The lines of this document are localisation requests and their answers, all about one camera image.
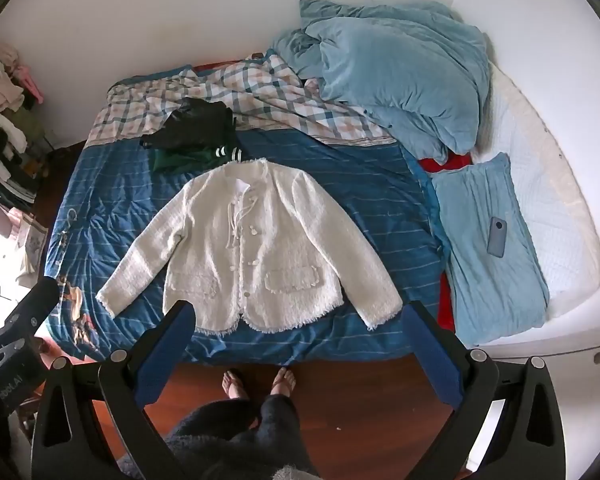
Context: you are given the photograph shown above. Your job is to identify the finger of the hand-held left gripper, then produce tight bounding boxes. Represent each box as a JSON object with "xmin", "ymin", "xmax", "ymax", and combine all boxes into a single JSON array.
[{"xmin": 5, "ymin": 276, "xmax": 62, "ymax": 341}]

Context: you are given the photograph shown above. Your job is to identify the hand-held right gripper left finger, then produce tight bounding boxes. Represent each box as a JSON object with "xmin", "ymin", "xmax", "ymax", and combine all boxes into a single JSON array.
[{"xmin": 30, "ymin": 300, "xmax": 197, "ymax": 480}]

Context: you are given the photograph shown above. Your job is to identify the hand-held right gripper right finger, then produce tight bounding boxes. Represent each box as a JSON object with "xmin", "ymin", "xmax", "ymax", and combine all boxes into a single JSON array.
[{"xmin": 402, "ymin": 301, "xmax": 568, "ymax": 480}]

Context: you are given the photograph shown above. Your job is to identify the white tweed jacket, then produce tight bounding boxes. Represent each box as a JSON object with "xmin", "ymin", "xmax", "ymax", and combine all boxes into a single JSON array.
[{"xmin": 95, "ymin": 158, "xmax": 405, "ymax": 333}]

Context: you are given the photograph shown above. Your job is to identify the rack of hanging clothes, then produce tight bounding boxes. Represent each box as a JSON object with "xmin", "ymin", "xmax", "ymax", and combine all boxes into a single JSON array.
[{"xmin": 0, "ymin": 42, "xmax": 48, "ymax": 206}]

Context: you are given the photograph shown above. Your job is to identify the pink clothes hanger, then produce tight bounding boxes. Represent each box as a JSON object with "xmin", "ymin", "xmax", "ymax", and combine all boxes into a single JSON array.
[{"xmin": 15, "ymin": 62, "xmax": 45, "ymax": 103}]

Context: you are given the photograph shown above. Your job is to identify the printed bag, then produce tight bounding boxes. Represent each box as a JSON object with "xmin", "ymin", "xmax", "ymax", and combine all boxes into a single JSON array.
[{"xmin": 10, "ymin": 210, "xmax": 48, "ymax": 286}]

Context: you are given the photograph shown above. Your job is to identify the person's left foot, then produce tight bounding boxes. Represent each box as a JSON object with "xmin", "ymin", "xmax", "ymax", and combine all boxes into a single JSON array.
[{"xmin": 221, "ymin": 369, "xmax": 248, "ymax": 401}]

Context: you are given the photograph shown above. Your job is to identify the person's foot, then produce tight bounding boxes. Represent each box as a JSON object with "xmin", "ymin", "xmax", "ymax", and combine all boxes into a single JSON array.
[
  {"xmin": 270, "ymin": 366, "xmax": 297, "ymax": 398},
  {"xmin": 221, "ymin": 369, "xmax": 248, "ymax": 401}
]

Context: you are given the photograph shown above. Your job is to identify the light blue pillow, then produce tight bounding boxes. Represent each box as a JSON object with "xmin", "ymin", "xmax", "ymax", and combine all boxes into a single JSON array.
[{"xmin": 427, "ymin": 152, "xmax": 551, "ymax": 346}]

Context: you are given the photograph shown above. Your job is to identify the person's dark clothing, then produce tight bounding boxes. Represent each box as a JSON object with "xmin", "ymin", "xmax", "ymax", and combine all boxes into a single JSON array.
[{"xmin": 117, "ymin": 394, "xmax": 321, "ymax": 480}]

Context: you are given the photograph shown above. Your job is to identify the person's right foot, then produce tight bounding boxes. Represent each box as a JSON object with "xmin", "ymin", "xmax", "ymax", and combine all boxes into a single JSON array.
[{"xmin": 270, "ymin": 366, "xmax": 297, "ymax": 398}]

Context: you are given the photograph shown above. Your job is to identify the grey smartphone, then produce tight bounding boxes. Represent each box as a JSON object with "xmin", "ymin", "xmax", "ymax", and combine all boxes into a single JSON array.
[{"xmin": 486, "ymin": 216, "xmax": 507, "ymax": 258}]

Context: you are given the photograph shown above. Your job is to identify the blue striped bed sheet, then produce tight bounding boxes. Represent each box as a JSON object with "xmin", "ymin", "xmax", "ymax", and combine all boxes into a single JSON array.
[{"xmin": 45, "ymin": 130, "xmax": 456, "ymax": 366}]

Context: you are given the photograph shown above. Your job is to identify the red cloth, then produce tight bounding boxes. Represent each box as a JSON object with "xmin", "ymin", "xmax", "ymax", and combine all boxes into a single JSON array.
[{"xmin": 417, "ymin": 152, "xmax": 473, "ymax": 333}]

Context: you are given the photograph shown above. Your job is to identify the green garment with striped cuffs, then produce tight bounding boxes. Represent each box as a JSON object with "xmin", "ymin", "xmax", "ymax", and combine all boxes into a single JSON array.
[{"xmin": 150, "ymin": 142, "xmax": 246, "ymax": 173}]

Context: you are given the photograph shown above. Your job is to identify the white mattress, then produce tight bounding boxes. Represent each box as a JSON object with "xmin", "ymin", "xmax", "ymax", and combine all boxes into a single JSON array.
[{"xmin": 450, "ymin": 60, "xmax": 600, "ymax": 346}]

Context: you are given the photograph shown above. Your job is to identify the black garment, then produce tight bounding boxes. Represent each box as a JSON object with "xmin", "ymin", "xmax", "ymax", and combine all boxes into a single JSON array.
[{"xmin": 140, "ymin": 97, "xmax": 237, "ymax": 153}]

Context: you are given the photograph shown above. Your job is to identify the plaid blanket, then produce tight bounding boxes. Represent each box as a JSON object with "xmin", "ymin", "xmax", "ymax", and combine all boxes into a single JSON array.
[{"xmin": 87, "ymin": 52, "xmax": 396, "ymax": 148}]

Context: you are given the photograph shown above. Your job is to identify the light blue duvet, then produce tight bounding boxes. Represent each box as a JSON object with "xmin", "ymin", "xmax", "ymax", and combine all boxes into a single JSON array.
[{"xmin": 270, "ymin": 0, "xmax": 491, "ymax": 163}]

